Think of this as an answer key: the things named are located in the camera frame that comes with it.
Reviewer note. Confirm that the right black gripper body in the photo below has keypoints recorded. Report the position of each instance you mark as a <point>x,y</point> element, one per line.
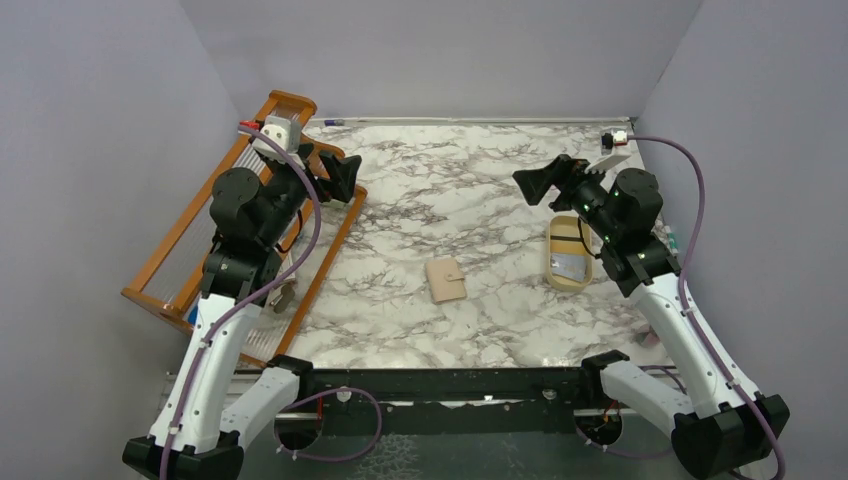
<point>587,196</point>

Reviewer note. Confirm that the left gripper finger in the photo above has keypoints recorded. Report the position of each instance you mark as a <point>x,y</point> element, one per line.
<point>342,176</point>
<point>313,153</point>

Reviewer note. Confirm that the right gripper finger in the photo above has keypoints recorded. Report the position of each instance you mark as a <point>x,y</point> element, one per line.
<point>579,167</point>
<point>535,183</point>

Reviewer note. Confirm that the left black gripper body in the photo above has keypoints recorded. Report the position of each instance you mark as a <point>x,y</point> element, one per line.
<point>291,179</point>

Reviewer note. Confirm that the beige leather card holder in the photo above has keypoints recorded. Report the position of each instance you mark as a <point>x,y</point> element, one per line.
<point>446,280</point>

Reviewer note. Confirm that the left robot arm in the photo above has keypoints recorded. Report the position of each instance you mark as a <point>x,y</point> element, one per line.
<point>197,435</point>

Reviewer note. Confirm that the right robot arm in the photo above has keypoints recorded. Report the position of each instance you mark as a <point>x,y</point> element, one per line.
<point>721,421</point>

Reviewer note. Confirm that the grey cards in tray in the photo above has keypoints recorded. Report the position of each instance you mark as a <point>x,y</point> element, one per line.
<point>573,267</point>

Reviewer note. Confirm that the beige oval tray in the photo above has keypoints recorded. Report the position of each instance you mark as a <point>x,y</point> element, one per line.
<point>568,234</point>

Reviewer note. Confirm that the orange wooden shelf rack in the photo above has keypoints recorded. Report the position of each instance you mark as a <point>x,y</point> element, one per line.
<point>168,284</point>

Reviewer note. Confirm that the pink cup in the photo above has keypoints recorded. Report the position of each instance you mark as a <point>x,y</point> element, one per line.
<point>647,339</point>

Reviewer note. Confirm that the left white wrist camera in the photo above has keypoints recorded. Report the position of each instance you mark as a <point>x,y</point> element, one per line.
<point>283,132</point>

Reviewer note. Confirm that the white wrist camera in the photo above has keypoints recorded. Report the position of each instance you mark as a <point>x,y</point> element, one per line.
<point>614,150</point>
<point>283,132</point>

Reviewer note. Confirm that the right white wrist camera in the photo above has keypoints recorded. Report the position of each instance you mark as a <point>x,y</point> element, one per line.
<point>614,150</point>

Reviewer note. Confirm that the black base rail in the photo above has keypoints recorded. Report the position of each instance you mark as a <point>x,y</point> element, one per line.
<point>360,402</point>

